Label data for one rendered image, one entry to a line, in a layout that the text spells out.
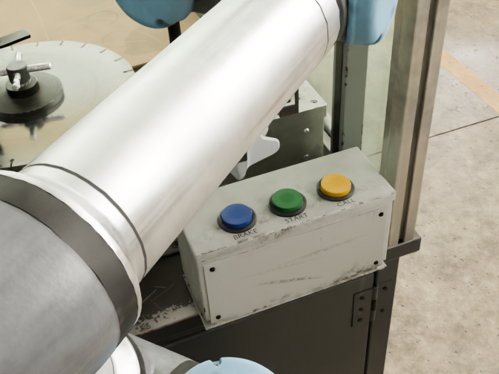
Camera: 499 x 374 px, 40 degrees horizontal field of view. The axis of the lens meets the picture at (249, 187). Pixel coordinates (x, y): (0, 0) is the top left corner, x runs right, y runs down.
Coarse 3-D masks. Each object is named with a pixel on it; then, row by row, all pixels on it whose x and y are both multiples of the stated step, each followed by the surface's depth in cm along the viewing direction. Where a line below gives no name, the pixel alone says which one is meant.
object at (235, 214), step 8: (224, 208) 88; (232, 208) 88; (240, 208) 87; (248, 208) 87; (224, 216) 86; (232, 216) 86; (240, 216) 86; (248, 216) 86; (224, 224) 86; (232, 224) 85; (240, 224) 85; (248, 224) 86
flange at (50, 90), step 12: (36, 72) 105; (0, 84) 103; (36, 84) 100; (48, 84) 102; (60, 84) 102; (0, 96) 100; (12, 96) 99; (24, 96) 99; (36, 96) 100; (48, 96) 100; (60, 96) 101; (0, 108) 98; (12, 108) 98; (24, 108) 98; (36, 108) 98; (48, 108) 99
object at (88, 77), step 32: (0, 64) 109; (32, 64) 109; (64, 64) 108; (96, 64) 108; (128, 64) 107; (64, 96) 101; (96, 96) 101; (0, 128) 96; (32, 128) 96; (64, 128) 95; (0, 160) 90
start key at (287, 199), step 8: (280, 192) 89; (288, 192) 89; (296, 192) 89; (272, 200) 88; (280, 200) 88; (288, 200) 88; (296, 200) 88; (280, 208) 87; (288, 208) 87; (296, 208) 87
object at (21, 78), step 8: (16, 56) 101; (8, 64) 99; (16, 64) 98; (24, 64) 98; (40, 64) 99; (48, 64) 99; (0, 72) 98; (8, 72) 98; (16, 72) 97; (24, 72) 98; (16, 80) 96; (24, 80) 99; (16, 88) 95
